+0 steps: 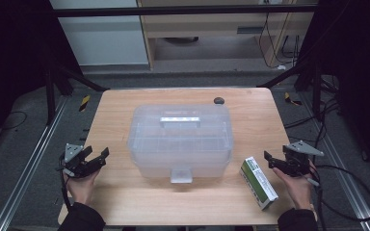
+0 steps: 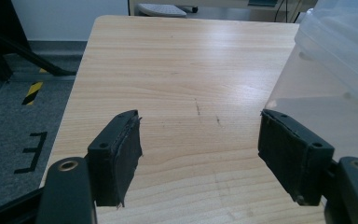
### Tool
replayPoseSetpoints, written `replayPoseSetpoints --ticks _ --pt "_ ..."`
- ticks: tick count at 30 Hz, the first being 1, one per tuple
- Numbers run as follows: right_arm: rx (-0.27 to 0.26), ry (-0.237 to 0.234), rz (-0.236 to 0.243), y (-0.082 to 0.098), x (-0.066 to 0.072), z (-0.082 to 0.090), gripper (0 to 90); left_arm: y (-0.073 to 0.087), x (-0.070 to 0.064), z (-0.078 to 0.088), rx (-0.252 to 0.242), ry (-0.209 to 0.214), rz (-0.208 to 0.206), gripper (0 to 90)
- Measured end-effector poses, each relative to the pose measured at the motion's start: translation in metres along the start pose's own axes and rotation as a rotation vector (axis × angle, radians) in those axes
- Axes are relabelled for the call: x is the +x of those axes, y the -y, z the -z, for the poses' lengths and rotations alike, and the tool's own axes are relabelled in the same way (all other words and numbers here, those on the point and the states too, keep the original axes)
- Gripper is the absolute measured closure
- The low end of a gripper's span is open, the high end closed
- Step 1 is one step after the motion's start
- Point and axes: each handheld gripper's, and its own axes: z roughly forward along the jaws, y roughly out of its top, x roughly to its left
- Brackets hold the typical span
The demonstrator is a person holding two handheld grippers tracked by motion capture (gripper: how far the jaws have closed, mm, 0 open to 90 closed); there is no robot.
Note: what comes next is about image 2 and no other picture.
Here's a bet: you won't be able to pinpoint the clear plastic storage box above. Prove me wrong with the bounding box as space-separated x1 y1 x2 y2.
265 0 358 164

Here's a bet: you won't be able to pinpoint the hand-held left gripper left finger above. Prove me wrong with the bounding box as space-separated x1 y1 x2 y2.
87 109 144 209

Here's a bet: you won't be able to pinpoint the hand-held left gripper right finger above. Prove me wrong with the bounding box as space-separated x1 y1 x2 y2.
257 108 336 207

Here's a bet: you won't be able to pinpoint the black desk cables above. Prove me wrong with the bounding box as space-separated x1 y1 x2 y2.
274 0 306 23

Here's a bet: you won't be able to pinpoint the yellow black floor tape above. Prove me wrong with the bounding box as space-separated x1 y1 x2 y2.
21 81 44 106

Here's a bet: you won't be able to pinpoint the black floor tape mark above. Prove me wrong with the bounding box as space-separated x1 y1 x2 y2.
13 131 48 175

